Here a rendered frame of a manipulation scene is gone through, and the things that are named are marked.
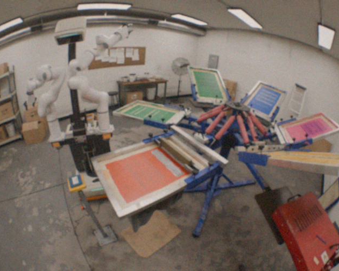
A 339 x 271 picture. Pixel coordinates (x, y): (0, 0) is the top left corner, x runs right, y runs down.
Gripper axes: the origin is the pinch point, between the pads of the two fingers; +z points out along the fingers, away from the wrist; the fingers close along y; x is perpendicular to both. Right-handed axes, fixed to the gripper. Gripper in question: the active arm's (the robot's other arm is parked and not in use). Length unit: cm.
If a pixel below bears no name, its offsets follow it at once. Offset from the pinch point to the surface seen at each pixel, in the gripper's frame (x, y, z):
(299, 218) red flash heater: 156, 20, -78
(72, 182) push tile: 14, 43, -113
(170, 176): 70, 59, -73
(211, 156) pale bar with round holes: 93, 67, -43
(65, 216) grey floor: -30, 127, -178
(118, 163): 29, 62, -82
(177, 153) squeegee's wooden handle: 67, 61, -55
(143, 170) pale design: 50, 61, -77
